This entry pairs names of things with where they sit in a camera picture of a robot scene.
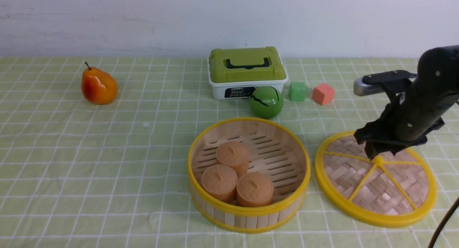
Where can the brown steamed bun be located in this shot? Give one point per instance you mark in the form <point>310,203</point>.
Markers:
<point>220,182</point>
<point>254,189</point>
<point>235,155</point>

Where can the brown steamed bun left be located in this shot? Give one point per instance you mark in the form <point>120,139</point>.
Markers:
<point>220,182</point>

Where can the yellow woven steamer lid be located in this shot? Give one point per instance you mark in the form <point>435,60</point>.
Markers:
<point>389,191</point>

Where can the green ball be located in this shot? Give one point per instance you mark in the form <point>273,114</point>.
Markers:
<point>266,102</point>

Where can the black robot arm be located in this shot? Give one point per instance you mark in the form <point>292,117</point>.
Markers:
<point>441,65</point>

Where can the brown steamed bun right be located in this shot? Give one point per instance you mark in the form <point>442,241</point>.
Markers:
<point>254,189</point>

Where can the yellow bamboo steamer basket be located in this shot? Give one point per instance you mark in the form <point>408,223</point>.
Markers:
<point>274,151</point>

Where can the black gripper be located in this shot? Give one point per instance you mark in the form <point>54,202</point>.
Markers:
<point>406,120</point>

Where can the green cube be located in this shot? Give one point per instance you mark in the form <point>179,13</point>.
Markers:
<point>297,91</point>

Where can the orange pear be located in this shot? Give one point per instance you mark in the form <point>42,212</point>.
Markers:
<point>97,86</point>

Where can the brown steamed bun back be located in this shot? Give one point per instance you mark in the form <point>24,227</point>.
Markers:
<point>235,155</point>

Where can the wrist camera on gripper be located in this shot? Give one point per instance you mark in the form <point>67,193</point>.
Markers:
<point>390,82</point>

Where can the green and white lunch box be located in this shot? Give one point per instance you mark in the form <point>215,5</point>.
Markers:
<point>236,73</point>

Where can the orange cube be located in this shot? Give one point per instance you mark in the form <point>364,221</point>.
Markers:
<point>323,94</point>

